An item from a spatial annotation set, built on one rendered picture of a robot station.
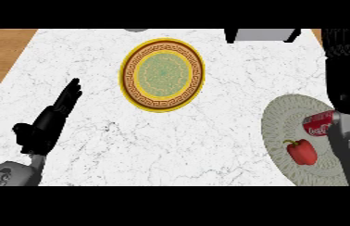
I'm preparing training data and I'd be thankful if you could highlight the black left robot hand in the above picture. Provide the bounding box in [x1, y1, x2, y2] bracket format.
[10, 77, 84, 157]

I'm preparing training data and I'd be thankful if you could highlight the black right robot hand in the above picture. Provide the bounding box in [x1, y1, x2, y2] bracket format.
[320, 29, 350, 115]

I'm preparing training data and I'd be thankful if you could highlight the red soda can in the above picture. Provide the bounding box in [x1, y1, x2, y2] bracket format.
[302, 109, 338, 137]

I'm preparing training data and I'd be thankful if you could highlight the grey round placemat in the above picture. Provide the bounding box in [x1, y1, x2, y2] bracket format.
[260, 94, 350, 187]

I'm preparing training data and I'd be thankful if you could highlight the yellow brown patterned plate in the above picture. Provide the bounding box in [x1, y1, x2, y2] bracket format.
[118, 37, 206, 114]

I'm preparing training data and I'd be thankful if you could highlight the grey appliance with black legs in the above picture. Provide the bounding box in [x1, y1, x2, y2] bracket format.
[223, 29, 302, 44]

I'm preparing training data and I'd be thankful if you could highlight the red bell pepper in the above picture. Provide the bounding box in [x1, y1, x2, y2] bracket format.
[282, 138, 320, 167]

